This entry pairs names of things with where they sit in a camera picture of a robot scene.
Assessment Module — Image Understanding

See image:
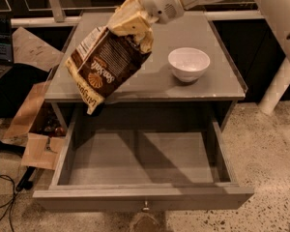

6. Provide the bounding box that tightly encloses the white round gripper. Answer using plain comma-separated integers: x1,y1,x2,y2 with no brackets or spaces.
106,0,185,36

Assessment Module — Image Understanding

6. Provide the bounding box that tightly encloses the brown chip bag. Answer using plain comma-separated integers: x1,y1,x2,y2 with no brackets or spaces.
65,26,150,115

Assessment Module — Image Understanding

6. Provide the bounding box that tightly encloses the grey cabinet with counter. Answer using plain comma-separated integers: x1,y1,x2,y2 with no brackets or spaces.
44,12,247,130

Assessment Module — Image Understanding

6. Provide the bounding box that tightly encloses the open grey top drawer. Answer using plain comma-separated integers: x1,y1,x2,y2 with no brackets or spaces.
34,109,254,212

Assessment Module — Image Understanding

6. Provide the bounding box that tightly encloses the metal drawer knob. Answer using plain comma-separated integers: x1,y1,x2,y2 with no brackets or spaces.
141,201,150,213

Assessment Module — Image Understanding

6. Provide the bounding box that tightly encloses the white ceramic bowl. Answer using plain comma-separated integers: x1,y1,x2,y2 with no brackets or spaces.
168,47,211,83

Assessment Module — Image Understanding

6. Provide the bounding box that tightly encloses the brown paper sheet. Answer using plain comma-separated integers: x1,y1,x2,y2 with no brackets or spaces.
13,27,64,72

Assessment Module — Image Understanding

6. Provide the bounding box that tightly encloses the open laptop computer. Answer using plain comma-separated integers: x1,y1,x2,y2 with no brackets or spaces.
0,16,14,79

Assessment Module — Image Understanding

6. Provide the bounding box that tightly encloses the open cardboard box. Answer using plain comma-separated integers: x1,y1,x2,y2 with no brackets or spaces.
4,81,65,170

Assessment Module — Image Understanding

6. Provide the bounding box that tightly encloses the metal railing frame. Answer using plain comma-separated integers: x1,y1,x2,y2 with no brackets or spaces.
0,0,269,29

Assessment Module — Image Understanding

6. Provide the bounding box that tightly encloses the black cable on floor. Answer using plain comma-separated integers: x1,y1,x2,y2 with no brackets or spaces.
0,150,17,232

